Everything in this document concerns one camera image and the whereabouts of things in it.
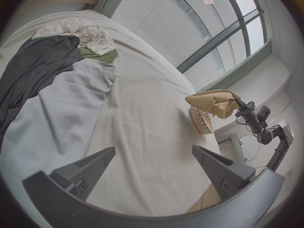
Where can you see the window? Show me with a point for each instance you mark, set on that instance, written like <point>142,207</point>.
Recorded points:
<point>190,20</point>

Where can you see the green garment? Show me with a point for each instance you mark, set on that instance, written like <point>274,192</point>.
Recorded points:
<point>106,57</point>

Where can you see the black garment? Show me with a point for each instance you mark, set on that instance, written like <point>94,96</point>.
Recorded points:
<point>35,65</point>

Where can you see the pale blue garment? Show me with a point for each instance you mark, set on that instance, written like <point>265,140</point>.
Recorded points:
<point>59,108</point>

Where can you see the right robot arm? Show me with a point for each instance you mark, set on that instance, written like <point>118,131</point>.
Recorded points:
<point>263,136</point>

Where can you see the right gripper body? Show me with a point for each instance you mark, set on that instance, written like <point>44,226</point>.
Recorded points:
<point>249,121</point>

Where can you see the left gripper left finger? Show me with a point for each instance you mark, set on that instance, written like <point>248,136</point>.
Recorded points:
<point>90,170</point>

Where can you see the tan shorts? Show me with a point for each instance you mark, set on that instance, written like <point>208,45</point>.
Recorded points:
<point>213,101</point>

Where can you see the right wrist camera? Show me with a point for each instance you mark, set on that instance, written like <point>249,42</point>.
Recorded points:
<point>250,106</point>

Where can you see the round woven basket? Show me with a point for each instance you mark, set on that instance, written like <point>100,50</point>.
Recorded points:
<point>201,122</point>

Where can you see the white garment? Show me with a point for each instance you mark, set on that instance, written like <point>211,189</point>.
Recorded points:
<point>95,37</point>

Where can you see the bed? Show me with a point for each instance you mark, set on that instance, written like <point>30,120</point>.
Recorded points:
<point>147,108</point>

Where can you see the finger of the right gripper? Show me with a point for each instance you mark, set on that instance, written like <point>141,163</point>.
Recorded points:
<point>240,103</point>

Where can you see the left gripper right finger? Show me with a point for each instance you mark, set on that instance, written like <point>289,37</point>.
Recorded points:
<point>218,172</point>

